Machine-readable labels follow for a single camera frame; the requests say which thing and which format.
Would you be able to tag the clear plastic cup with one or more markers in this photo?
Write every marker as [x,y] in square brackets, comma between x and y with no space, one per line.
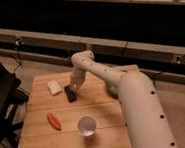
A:
[87,127]

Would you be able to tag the white sponge block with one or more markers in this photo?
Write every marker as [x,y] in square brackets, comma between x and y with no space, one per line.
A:
[54,87]

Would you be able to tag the orange carrot toy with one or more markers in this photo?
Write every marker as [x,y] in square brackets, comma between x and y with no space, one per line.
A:
[53,121]

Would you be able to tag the black office chair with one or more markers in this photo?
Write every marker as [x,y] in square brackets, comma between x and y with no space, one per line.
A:
[10,98]

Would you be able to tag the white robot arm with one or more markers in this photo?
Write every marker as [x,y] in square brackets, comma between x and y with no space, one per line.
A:
[146,120]

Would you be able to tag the green bowl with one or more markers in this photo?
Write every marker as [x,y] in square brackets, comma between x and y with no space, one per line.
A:
[111,89]

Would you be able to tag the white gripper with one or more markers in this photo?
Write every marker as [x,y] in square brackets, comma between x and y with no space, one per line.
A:
[77,78]

